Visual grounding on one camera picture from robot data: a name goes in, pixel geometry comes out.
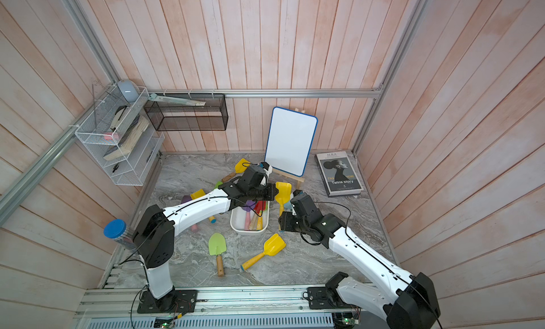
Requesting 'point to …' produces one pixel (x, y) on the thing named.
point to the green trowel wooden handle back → (217, 184)
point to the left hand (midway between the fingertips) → (278, 194)
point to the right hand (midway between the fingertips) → (283, 218)
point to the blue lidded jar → (120, 232)
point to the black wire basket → (169, 116)
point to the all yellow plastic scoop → (272, 247)
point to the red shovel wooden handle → (260, 206)
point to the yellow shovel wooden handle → (240, 167)
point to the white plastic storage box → (237, 220)
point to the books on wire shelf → (139, 125)
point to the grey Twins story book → (338, 174)
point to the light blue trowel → (288, 207)
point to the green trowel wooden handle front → (218, 246)
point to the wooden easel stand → (298, 179)
